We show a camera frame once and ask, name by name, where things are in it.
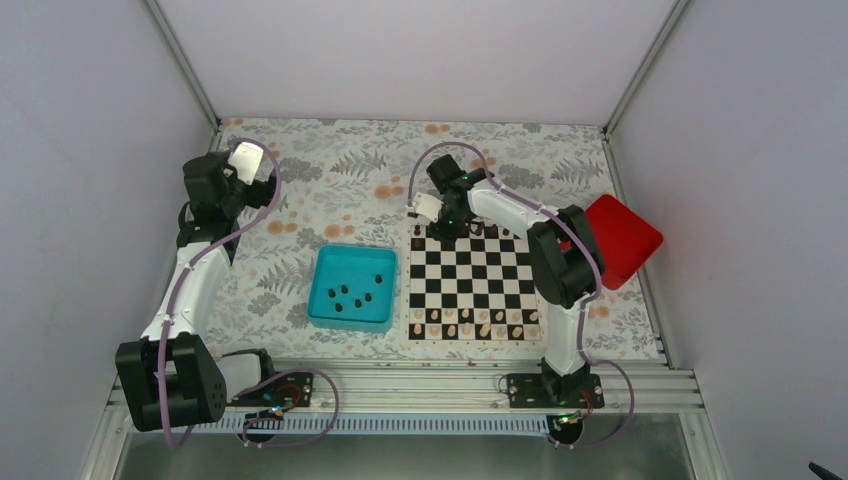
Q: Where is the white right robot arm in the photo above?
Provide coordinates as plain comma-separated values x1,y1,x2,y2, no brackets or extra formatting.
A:
408,155,604,407

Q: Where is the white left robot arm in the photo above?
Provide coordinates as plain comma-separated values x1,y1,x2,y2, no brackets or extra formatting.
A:
115,142,278,432

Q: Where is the floral patterned table mat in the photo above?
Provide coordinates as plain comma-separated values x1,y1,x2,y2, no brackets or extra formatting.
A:
198,117,666,363

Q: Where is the black white chessboard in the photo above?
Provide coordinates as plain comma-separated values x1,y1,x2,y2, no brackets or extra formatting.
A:
401,221,546,348

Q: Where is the teal plastic tray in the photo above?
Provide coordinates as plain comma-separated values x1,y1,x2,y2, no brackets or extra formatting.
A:
306,244,398,334

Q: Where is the red plastic box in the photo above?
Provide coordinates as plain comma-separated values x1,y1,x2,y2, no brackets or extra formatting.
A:
586,194,664,291

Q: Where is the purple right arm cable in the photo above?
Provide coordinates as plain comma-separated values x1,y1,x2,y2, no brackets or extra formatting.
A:
407,141,636,451

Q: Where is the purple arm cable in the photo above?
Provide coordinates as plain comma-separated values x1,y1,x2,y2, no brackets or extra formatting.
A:
156,137,340,452
407,141,636,451

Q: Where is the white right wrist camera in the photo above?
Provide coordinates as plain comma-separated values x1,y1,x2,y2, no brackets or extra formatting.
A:
407,192,443,223

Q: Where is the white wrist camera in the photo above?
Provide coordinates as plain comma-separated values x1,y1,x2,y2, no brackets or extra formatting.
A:
227,142,265,185
407,192,443,223

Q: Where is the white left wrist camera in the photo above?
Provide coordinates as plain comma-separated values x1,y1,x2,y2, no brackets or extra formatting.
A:
227,142,265,185

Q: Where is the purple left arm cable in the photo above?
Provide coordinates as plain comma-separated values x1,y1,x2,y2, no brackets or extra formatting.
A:
156,137,340,452

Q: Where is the aluminium left corner post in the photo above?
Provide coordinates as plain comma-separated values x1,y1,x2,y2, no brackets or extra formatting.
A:
140,0,221,133

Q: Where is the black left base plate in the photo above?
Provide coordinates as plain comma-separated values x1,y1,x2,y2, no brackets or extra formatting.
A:
228,371,314,410

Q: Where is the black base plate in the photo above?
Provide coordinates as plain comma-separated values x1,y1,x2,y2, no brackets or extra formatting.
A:
228,371,314,410
506,373,605,409

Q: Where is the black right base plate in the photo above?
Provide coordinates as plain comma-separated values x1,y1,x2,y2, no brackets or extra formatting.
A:
506,373,605,409

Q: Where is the aluminium front rail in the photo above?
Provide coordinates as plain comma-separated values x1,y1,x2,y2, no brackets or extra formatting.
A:
105,360,705,437

